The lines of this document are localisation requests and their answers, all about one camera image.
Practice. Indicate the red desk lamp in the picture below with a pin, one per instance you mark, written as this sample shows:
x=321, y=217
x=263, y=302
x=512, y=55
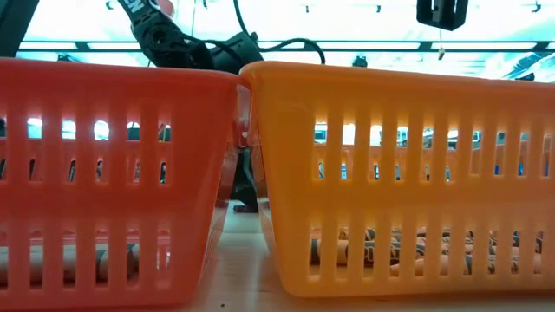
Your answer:
x=167, y=6

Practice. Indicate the small hanging pendant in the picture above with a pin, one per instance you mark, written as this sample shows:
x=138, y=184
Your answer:
x=441, y=53

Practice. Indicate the black ceiling dome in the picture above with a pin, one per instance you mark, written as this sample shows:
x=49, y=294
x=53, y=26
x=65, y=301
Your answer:
x=360, y=62

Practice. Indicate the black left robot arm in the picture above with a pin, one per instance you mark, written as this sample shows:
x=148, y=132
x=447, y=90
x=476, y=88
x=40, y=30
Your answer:
x=147, y=26

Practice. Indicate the red slotted plastic basket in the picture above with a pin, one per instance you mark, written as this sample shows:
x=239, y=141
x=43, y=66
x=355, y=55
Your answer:
x=108, y=195

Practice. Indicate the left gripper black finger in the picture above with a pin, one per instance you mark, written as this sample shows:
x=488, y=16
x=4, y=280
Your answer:
x=245, y=182

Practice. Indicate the dark ceiling fixture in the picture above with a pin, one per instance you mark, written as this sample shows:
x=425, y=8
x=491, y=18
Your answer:
x=524, y=77

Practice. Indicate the orange slotted plastic basket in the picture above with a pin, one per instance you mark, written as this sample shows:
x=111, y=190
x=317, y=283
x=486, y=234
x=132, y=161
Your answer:
x=390, y=195

